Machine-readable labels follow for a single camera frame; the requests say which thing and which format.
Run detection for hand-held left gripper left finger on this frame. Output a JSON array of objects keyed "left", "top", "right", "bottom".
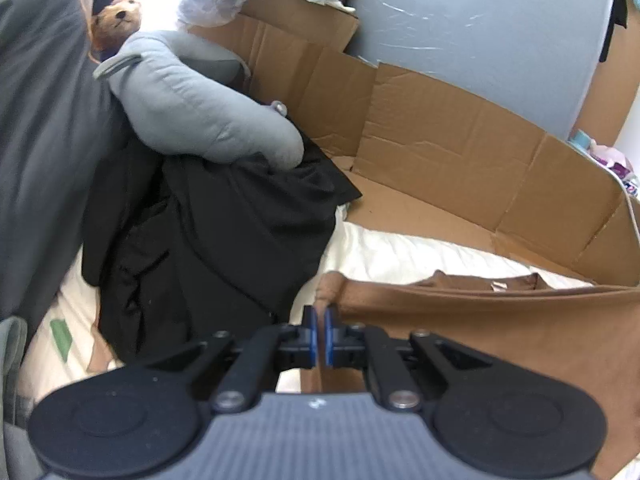
[{"left": 145, "top": 305, "right": 319, "bottom": 413}]

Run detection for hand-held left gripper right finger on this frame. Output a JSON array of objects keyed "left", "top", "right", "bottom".
[{"left": 324, "top": 306, "right": 501, "bottom": 413}]

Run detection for brown printed t-shirt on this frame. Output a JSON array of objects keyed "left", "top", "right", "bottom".
[{"left": 300, "top": 270, "right": 640, "bottom": 480}]

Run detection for pile of black clothes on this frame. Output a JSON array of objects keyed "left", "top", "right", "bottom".
[{"left": 80, "top": 130, "right": 363, "bottom": 363}]

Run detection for cream bear-print bed sheet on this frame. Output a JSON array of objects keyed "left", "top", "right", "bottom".
[{"left": 17, "top": 205, "right": 596, "bottom": 401}]

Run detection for flattened cardboard box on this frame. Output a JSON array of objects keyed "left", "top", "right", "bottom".
[{"left": 187, "top": 0, "right": 640, "bottom": 286}]

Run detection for grey elastic-waist pants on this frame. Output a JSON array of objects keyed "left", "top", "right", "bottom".
[{"left": 0, "top": 315, "right": 31, "bottom": 480}]

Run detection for pink refill pouch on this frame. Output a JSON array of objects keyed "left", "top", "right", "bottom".
[{"left": 590, "top": 142, "right": 628, "bottom": 168}]

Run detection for purple and white packet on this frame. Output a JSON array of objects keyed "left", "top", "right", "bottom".
[{"left": 607, "top": 162, "right": 640, "bottom": 196}]

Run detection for dark grey pillow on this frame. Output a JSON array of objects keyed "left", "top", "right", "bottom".
[{"left": 0, "top": 0, "right": 126, "bottom": 341}]

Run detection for brown teddy bear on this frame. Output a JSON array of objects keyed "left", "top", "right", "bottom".
[{"left": 80, "top": 0, "right": 143, "bottom": 63}]

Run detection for black hanging strap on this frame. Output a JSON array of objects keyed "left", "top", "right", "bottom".
[{"left": 599, "top": 0, "right": 628, "bottom": 63}]

